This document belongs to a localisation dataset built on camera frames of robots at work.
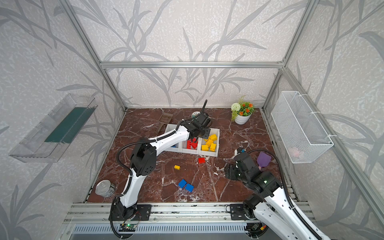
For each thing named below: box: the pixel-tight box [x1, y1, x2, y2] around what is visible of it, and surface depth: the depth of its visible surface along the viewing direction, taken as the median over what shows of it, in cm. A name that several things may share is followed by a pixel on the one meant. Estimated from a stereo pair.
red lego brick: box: [198, 157, 206, 164], surface depth 94 cm
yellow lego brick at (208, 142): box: [205, 139, 214, 148], surface depth 101 cm
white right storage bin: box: [209, 127, 220, 157], surface depth 94 cm
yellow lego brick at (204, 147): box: [201, 145, 209, 151], surface depth 96 cm
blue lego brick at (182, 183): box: [178, 179, 187, 189], surface depth 84 cm
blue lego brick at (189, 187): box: [185, 183, 194, 193], surface depth 83 cm
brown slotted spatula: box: [155, 112, 174, 134], surface depth 115 cm
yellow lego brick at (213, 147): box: [209, 143, 217, 152], surface depth 97 cm
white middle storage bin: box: [178, 137, 202, 155], surface depth 95 cm
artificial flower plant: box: [231, 95, 255, 121], surface depth 104 cm
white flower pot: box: [234, 112, 253, 125], surface depth 109 cm
